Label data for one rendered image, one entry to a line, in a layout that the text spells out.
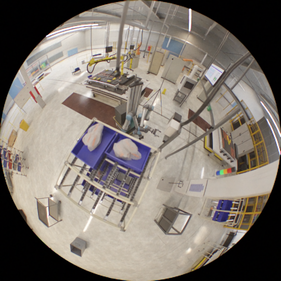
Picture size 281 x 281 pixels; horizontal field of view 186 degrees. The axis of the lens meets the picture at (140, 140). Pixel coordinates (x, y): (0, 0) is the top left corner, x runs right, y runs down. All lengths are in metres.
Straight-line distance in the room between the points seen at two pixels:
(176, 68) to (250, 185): 6.94
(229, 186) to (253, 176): 0.33
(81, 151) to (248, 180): 2.09
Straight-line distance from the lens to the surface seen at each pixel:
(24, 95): 9.73
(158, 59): 7.28
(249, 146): 7.93
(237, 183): 1.22
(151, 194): 2.87
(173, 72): 7.13
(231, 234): 10.06
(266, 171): 1.17
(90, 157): 1.27
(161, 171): 2.92
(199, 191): 1.52
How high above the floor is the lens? 2.68
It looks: 65 degrees down
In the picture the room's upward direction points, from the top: 24 degrees clockwise
